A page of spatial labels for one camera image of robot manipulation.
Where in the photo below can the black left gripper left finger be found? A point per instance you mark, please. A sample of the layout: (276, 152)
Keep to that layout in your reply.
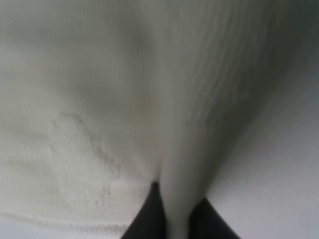
(150, 221)

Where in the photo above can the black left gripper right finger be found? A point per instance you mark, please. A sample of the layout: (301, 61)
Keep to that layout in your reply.
(206, 223)

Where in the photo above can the cream white towel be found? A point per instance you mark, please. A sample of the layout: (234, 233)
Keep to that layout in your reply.
(215, 99)

